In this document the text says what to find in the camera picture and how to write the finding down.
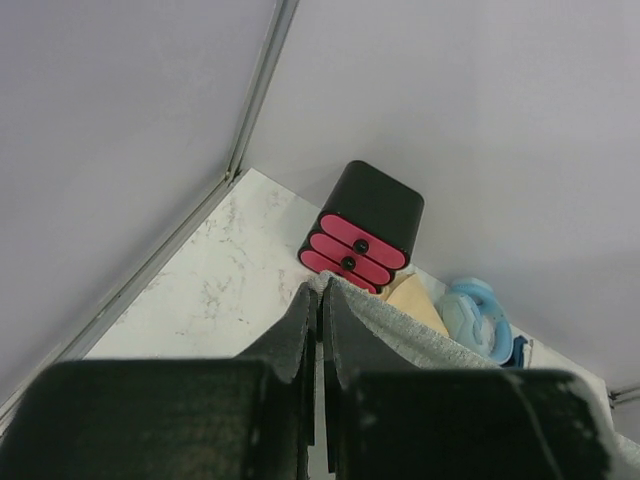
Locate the black pink drawer box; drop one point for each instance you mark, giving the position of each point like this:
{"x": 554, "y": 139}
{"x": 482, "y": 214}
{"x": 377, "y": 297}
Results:
{"x": 366, "y": 230}

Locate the yellow t shirt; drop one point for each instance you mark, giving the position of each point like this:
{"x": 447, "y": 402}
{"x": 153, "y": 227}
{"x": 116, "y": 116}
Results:
{"x": 408, "y": 294}

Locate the light blue headphones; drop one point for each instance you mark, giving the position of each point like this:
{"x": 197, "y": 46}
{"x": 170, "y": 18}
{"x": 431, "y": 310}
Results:
{"x": 475, "y": 319}

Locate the white blue folded t shirt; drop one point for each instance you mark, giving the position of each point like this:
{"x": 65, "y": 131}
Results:
{"x": 520, "y": 354}

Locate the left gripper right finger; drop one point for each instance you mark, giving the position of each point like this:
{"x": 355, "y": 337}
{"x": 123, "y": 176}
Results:
{"x": 391, "y": 417}

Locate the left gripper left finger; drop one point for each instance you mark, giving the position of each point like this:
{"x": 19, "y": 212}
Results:
{"x": 246, "y": 417}

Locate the grey t shirt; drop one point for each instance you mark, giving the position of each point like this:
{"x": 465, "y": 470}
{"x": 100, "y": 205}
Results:
{"x": 426, "y": 348}

